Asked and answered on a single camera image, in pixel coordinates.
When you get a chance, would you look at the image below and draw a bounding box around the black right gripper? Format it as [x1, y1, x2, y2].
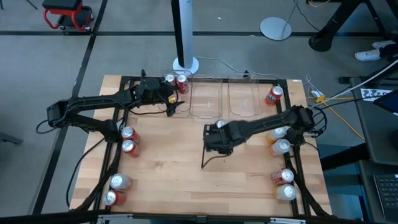
[203, 121, 248, 156]

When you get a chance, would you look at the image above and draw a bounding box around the red Fanta can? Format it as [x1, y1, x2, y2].
[102, 189, 127, 207]
[264, 85, 284, 107]
[121, 139, 141, 159]
[121, 126, 141, 143]

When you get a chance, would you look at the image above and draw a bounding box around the orange and white soda can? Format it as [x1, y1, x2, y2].
[273, 183, 298, 202]
[266, 126, 289, 144]
[109, 173, 134, 192]
[269, 138, 292, 157]

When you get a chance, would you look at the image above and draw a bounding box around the black rig crossbar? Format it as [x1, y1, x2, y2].
[0, 210, 343, 224]

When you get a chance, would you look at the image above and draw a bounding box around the grey round floor stand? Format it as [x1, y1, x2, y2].
[259, 0, 301, 41]

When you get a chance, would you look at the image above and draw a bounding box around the red and black rolling stool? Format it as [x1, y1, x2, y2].
[42, 0, 94, 32]

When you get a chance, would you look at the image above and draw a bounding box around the dark grey desk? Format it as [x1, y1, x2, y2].
[349, 76, 398, 166]

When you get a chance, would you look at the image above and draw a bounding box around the black angled stand leg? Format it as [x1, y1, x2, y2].
[308, 0, 398, 53]

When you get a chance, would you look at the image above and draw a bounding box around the patterned white paper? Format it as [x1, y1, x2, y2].
[360, 88, 393, 102]

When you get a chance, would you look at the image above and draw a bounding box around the person's shoe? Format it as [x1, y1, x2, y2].
[371, 39, 396, 50]
[354, 49, 382, 62]

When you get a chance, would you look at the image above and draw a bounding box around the dark laptop keyboard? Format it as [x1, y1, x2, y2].
[373, 173, 398, 222]

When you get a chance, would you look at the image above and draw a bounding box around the person's leg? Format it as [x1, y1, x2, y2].
[379, 42, 398, 60]

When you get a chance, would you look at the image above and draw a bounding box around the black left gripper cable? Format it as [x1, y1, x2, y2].
[126, 100, 186, 118]

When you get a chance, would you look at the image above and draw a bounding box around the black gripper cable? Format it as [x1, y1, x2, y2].
[200, 146, 229, 170]
[126, 100, 186, 118]

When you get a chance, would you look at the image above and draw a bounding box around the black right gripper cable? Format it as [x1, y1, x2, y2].
[200, 146, 229, 170]

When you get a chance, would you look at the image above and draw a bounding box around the black metal table frame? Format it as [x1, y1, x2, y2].
[93, 74, 332, 218]

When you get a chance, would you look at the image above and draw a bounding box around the silver and black post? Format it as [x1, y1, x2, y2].
[170, 0, 200, 75]

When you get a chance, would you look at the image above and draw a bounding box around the black cable bundle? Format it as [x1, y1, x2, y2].
[284, 146, 330, 217]
[74, 141, 125, 211]

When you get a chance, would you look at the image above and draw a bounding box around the yellow floor cable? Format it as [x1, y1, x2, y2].
[322, 96, 366, 141]

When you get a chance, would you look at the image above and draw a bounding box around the thick white cable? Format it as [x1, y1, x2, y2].
[309, 58, 398, 110]

